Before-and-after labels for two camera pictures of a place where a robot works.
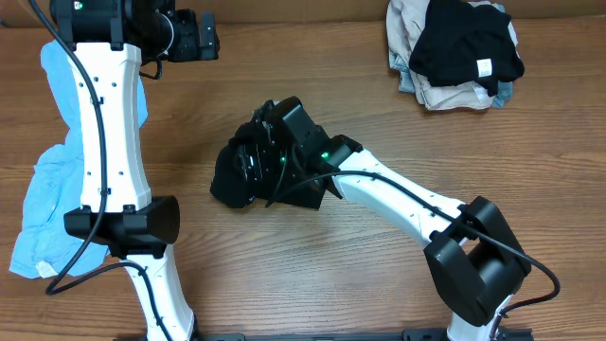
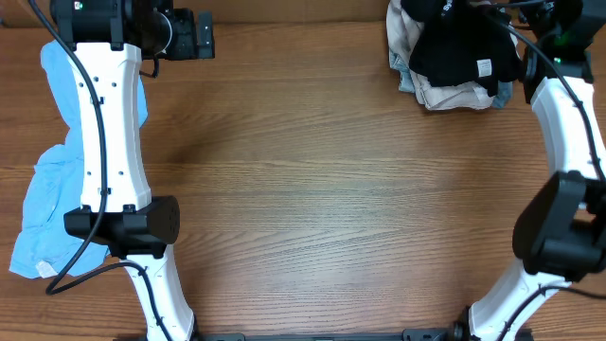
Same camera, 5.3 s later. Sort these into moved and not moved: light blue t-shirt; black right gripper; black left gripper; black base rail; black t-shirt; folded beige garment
Moved: black t-shirt; black right gripper
Not moved: folded beige garment; black base rail; black left gripper; light blue t-shirt
